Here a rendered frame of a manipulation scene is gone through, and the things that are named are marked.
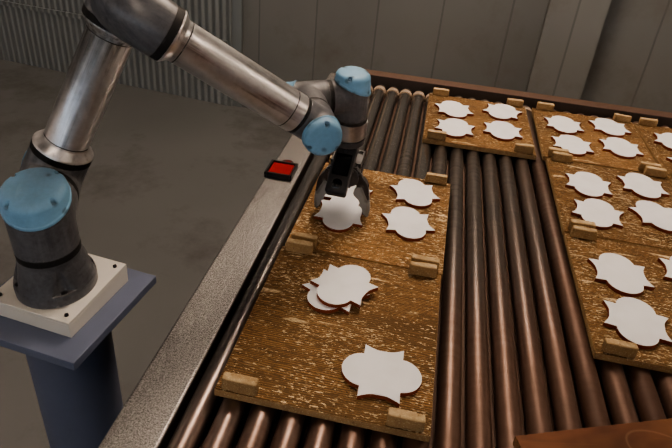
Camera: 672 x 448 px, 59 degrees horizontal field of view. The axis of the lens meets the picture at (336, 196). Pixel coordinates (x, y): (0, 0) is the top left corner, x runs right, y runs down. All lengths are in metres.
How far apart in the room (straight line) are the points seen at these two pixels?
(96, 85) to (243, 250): 0.46
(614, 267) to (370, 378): 0.67
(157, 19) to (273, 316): 0.56
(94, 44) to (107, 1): 0.15
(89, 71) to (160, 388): 0.57
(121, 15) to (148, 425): 0.63
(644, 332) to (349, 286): 0.57
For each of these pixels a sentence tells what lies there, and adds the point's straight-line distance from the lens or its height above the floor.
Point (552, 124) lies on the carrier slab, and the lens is 2.14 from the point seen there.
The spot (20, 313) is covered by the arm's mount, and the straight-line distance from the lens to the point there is 1.28.
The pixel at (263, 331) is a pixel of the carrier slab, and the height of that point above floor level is 0.94.
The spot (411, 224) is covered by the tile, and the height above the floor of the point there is 0.95.
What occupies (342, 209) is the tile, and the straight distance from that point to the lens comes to 1.41.
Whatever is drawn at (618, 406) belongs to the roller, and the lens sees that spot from 1.18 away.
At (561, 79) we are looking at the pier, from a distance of 3.69.
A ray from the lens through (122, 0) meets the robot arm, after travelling 1.00.
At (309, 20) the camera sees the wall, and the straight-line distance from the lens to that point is 4.02.
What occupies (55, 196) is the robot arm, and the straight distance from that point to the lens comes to 1.15.
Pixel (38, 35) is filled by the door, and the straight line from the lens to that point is 5.18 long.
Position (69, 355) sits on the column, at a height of 0.87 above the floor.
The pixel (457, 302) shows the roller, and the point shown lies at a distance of 1.25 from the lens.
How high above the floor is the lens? 1.70
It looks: 31 degrees down
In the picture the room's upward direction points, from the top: 6 degrees clockwise
